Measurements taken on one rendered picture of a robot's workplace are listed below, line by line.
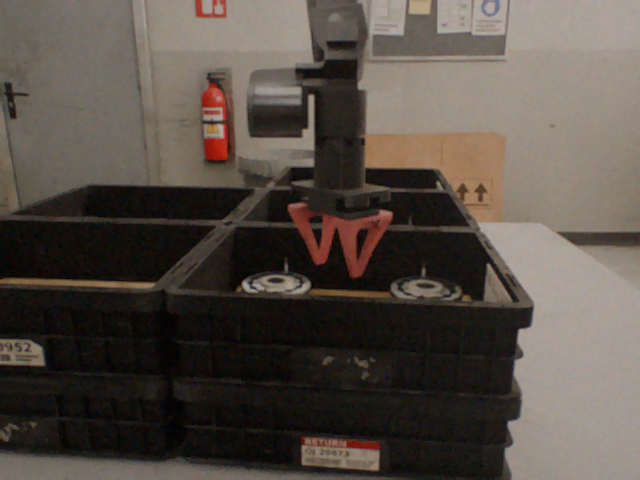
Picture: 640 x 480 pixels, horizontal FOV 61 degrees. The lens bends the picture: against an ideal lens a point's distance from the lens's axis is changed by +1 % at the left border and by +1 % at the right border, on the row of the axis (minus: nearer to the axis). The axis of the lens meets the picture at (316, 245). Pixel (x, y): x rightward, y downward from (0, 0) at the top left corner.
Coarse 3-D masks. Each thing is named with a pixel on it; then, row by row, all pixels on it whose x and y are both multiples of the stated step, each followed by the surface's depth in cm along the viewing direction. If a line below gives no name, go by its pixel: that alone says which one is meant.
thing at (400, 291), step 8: (400, 280) 82; (408, 280) 82; (432, 280) 83; (440, 280) 82; (392, 288) 79; (400, 288) 79; (408, 288) 79; (448, 288) 79; (456, 288) 79; (400, 296) 76; (408, 296) 76; (416, 296) 76; (424, 296) 76; (432, 296) 76; (440, 296) 76; (448, 296) 77; (456, 296) 76
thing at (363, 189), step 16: (320, 144) 59; (336, 144) 57; (352, 144) 57; (320, 160) 58; (336, 160) 57; (352, 160) 57; (320, 176) 59; (336, 176) 58; (352, 176) 58; (304, 192) 61; (320, 192) 58; (336, 192) 57; (352, 192) 57; (368, 192) 57; (384, 192) 58
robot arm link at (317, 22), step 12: (312, 0) 59; (324, 0) 59; (336, 0) 59; (348, 0) 59; (312, 12) 58; (324, 12) 58; (360, 12) 58; (312, 24) 58; (324, 24) 58; (360, 24) 58; (312, 36) 63; (324, 36) 57; (360, 36) 57; (312, 48) 63; (324, 48) 57; (360, 48) 57; (360, 60) 59; (360, 72) 61
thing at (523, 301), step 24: (216, 240) 78; (480, 240) 78; (192, 264) 68; (504, 264) 68; (168, 288) 60; (192, 312) 59; (216, 312) 59; (240, 312) 59; (264, 312) 58; (288, 312) 58; (312, 312) 58; (336, 312) 58; (360, 312) 57; (384, 312) 57; (408, 312) 57; (432, 312) 57; (456, 312) 56; (480, 312) 56; (504, 312) 56; (528, 312) 56
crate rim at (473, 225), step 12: (264, 192) 111; (396, 192) 112; (408, 192) 112; (420, 192) 112; (432, 192) 111; (444, 192) 111; (252, 204) 101; (456, 204) 101; (240, 216) 92; (468, 216) 92; (408, 228) 85; (420, 228) 85; (432, 228) 85; (444, 228) 85; (456, 228) 85; (468, 228) 84; (480, 228) 85
